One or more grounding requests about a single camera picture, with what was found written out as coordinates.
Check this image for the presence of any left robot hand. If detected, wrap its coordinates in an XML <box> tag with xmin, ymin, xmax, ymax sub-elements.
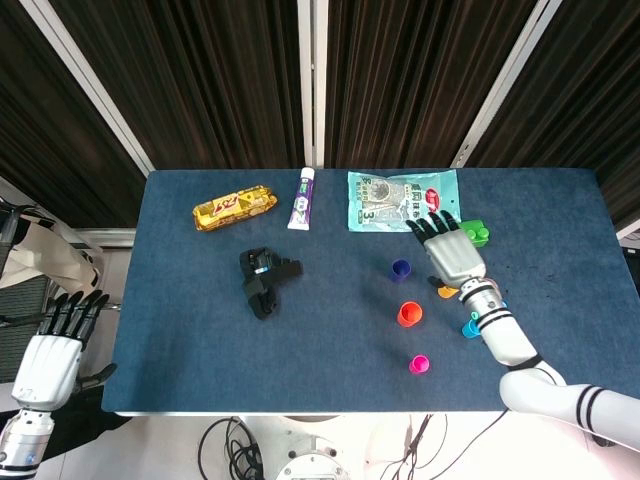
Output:
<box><xmin>10</xmin><ymin>289</ymin><xmax>119</xmax><ymax>414</ymax></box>

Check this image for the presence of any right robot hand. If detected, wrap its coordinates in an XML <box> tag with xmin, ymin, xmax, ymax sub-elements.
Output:
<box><xmin>404</xmin><ymin>209</ymin><xmax>490</xmax><ymax>292</ymax></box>

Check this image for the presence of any purple cup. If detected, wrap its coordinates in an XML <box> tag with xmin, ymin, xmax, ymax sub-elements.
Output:
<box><xmin>388</xmin><ymin>258</ymin><xmax>413</xmax><ymax>283</ymax></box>

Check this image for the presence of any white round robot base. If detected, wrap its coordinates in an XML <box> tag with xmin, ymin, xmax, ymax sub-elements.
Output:
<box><xmin>274</xmin><ymin>442</ymin><xmax>351</xmax><ymax>480</ymax></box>

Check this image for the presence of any large orange cup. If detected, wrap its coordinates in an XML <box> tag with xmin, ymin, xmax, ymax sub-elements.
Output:
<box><xmin>397</xmin><ymin>301</ymin><xmax>424</xmax><ymax>329</ymax></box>

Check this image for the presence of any green toy building block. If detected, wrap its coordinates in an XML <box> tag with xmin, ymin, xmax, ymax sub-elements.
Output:
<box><xmin>458</xmin><ymin>219</ymin><xmax>492</xmax><ymax>249</ymax></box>

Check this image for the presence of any grey mesh chair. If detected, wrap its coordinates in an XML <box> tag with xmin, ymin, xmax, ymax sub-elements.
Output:
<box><xmin>0</xmin><ymin>273</ymin><xmax>54</xmax><ymax>385</ymax></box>

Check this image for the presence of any teal dishcloth package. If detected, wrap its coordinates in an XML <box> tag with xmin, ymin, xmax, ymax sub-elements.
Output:
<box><xmin>347</xmin><ymin>169</ymin><xmax>461</xmax><ymax>234</ymax></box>

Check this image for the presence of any purple white toothpaste tube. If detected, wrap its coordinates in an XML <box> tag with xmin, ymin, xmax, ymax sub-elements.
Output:
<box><xmin>286</xmin><ymin>167</ymin><xmax>316</xmax><ymax>232</ymax></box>

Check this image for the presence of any blue table cloth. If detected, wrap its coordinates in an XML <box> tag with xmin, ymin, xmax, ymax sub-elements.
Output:
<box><xmin>101</xmin><ymin>168</ymin><xmax>640</xmax><ymax>414</ymax></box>

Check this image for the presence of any yellow biscuit package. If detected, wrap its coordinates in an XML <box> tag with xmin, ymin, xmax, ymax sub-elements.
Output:
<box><xmin>192</xmin><ymin>184</ymin><xmax>279</xmax><ymax>234</ymax></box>

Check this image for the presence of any dark pleated curtain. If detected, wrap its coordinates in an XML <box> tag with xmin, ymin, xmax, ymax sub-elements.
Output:
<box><xmin>0</xmin><ymin>0</ymin><xmax>640</xmax><ymax>229</ymax></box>

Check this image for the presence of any white frame post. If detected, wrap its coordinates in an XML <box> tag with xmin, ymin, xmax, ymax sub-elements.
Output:
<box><xmin>449</xmin><ymin>0</ymin><xmax>552</xmax><ymax>169</ymax></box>
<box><xmin>297</xmin><ymin>0</ymin><xmax>327</xmax><ymax>169</ymax></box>
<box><xmin>19</xmin><ymin>0</ymin><xmax>157</xmax><ymax>177</ymax></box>

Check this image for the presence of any thin dark cable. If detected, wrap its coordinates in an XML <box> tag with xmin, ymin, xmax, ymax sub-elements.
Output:
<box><xmin>379</xmin><ymin>413</ymin><xmax>451</xmax><ymax>480</ymax></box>

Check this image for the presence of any black strap mount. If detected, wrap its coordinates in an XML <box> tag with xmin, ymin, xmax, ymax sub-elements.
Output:
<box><xmin>238</xmin><ymin>246</ymin><xmax>305</xmax><ymax>321</ymax></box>

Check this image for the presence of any black cable bundle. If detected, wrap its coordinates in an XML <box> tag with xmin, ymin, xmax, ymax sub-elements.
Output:
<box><xmin>197</xmin><ymin>414</ymin><xmax>266</xmax><ymax>480</ymax></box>

